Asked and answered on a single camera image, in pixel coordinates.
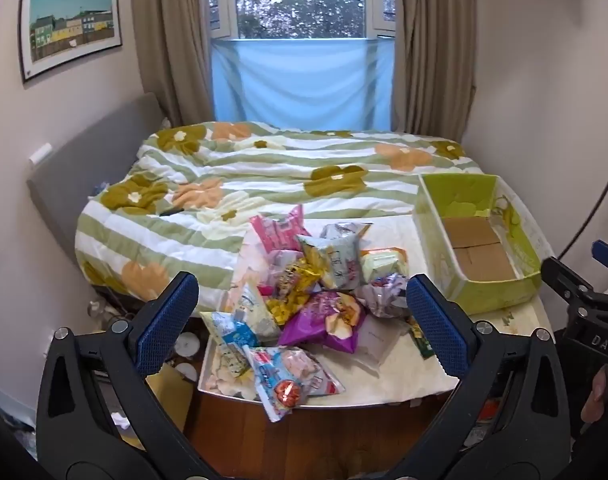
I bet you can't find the framed wall picture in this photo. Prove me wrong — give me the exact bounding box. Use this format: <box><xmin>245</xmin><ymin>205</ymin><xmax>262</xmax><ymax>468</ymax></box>
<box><xmin>18</xmin><ymin>0</ymin><xmax>123</xmax><ymax>84</ymax></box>

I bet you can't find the grey snack packet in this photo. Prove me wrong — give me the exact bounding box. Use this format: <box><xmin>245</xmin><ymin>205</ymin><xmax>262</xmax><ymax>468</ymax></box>
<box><xmin>320</xmin><ymin>221</ymin><xmax>373</xmax><ymax>252</ymax></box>

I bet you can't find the silver purple candy bag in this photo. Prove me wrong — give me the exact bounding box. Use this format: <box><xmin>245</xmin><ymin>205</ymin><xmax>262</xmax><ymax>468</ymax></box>
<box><xmin>361</xmin><ymin>272</ymin><xmax>411</xmax><ymax>319</ymax></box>

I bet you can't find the grey headboard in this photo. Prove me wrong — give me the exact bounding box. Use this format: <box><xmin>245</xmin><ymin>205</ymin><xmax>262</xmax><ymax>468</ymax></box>
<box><xmin>26</xmin><ymin>92</ymin><xmax>167</xmax><ymax>257</ymax></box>

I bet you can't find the light blue window cloth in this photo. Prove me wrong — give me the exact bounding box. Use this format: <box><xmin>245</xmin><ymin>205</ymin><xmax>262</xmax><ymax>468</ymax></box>
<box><xmin>210</xmin><ymin>37</ymin><xmax>396</xmax><ymax>133</ymax></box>

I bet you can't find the light blue snack bag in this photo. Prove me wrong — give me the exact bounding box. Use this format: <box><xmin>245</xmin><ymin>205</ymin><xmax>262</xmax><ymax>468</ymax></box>
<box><xmin>200</xmin><ymin>311</ymin><xmax>263</xmax><ymax>379</ymax></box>

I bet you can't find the white puffed snack bag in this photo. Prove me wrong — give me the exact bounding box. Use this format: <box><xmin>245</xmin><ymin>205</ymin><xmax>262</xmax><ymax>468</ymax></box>
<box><xmin>201</xmin><ymin>355</ymin><xmax>258</xmax><ymax>402</ymax></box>

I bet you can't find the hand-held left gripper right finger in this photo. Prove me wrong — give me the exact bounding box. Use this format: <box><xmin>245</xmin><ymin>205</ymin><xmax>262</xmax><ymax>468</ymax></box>
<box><xmin>398</xmin><ymin>273</ymin><xmax>571</xmax><ymax>469</ymax></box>

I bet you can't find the brown cardboard piece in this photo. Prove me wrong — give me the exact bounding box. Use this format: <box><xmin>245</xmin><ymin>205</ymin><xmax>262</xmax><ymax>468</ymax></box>
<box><xmin>145</xmin><ymin>364</ymin><xmax>196</xmax><ymax>432</ymax></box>

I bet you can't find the white floral tray table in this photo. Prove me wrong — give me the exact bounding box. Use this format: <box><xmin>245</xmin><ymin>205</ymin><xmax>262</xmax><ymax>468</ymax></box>
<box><xmin>198</xmin><ymin>210</ymin><xmax>556</xmax><ymax>407</ymax></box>

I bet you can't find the light blue chips bag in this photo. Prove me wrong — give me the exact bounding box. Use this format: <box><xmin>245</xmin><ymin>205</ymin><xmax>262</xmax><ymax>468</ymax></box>
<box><xmin>296</xmin><ymin>234</ymin><xmax>368</xmax><ymax>291</ymax></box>

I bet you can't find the red white blue snack bag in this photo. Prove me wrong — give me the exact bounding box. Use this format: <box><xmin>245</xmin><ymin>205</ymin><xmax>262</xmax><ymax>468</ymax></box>
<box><xmin>246</xmin><ymin>346</ymin><xmax>346</xmax><ymax>424</ymax></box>

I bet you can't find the yellow black snack packet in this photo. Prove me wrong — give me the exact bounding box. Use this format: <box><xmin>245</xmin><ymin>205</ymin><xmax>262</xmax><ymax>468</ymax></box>
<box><xmin>266</xmin><ymin>260</ymin><xmax>326</xmax><ymax>329</ymax></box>

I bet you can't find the green cardboard box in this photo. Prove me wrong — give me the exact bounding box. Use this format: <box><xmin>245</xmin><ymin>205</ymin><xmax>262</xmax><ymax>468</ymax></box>
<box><xmin>413</xmin><ymin>174</ymin><xmax>543</xmax><ymax>315</ymax></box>

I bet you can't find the black cable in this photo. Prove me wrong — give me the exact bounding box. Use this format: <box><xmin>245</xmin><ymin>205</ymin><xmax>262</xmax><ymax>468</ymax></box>
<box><xmin>558</xmin><ymin>120</ymin><xmax>608</xmax><ymax>262</ymax></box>

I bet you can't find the flat white packet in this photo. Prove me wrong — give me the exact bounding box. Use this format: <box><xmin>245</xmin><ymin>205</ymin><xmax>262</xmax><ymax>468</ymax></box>
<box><xmin>356</xmin><ymin>317</ymin><xmax>410</xmax><ymax>369</ymax></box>

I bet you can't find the pale green orange packet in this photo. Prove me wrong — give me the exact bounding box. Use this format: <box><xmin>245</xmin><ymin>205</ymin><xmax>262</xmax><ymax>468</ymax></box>
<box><xmin>359</xmin><ymin>247</ymin><xmax>410</xmax><ymax>284</ymax></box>

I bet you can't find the small green snack packet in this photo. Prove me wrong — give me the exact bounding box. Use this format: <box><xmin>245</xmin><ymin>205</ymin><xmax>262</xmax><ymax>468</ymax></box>
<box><xmin>408</xmin><ymin>316</ymin><xmax>438</xmax><ymax>361</ymax></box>

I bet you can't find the pink white snack packet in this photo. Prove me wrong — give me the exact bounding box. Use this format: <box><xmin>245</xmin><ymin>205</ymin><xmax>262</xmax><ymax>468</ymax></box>
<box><xmin>264</xmin><ymin>247</ymin><xmax>300</xmax><ymax>282</ymax></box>

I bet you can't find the beige curtain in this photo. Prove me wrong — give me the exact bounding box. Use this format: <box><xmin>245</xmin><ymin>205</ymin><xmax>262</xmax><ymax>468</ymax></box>
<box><xmin>130</xmin><ymin>0</ymin><xmax>217</xmax><ymax>128</ymax></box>
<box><xmin>394</xmin><ymin>0</ymin><xmax>480</xmax><ymax>142</ymax></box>

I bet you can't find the purple chips bag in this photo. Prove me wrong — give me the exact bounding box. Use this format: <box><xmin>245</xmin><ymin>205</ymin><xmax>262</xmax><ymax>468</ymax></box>
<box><xmin>278</xmin><ymin>290</ymin><xmax>368</xmax><ymax>356</ymax></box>

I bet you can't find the person's right hand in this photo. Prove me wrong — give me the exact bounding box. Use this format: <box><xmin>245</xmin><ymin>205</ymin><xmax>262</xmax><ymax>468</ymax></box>
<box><xmin>581</xmin><ymin>364</ymin><xmax>608</xmax><ymax>427</ymax></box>

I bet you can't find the green striped floral blanket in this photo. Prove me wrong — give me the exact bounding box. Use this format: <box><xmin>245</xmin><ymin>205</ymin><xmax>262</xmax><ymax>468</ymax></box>
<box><xmin>74</xmin><ymin>121</ymin><xmax>469</xmax><ymax>312</ymax></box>

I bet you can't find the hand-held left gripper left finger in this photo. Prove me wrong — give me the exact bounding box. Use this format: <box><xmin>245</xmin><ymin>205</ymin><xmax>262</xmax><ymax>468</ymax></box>
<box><xmin>36</xmin><ymin>271</ymin><xmax>220</xmax><ymax>467</ymax></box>

